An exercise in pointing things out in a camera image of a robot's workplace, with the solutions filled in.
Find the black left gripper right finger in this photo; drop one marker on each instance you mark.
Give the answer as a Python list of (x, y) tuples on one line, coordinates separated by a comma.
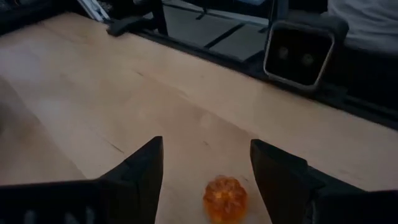
[(280, 180)]

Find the person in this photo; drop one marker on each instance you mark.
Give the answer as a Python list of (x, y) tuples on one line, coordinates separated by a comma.
[(367, 25)]

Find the black table-level camera box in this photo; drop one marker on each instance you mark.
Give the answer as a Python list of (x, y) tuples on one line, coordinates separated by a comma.
[(298, 56)]

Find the silver aluminium bar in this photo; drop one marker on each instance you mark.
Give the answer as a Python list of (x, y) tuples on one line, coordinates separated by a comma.
[(93, 11)]

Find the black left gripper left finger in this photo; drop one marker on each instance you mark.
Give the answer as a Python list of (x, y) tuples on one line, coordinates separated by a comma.
[(136, 186)]

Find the orange translucent pumpkin decoration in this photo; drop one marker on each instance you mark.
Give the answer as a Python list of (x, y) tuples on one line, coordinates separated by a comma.
[(225, 199)]

